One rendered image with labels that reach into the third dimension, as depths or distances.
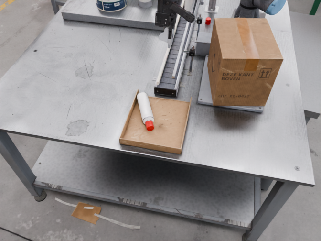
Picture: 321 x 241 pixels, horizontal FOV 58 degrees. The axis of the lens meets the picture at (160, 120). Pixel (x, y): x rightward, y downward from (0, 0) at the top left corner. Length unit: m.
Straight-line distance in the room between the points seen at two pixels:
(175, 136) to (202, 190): 0.65
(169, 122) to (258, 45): 0.49
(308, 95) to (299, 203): 0.87
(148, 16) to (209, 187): 1.12
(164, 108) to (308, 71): 0.81
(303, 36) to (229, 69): 0.86
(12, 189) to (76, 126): 1.06
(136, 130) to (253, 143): 0.50
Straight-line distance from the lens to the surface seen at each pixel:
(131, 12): 1.94
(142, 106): 1.29
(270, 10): 1.74
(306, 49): 1.89
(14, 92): 1.60
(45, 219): 2.09
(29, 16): 3.99
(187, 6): 1.93
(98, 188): 1.84
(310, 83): 1.65
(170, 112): 1.33
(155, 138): 1.23
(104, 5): 1.96
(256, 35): 1.35
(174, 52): 1.59
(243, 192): 1.85
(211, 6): 2.08
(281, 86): 1.58
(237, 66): 1.21
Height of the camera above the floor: 1.82
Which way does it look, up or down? 50 degrees down
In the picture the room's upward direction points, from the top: straight up
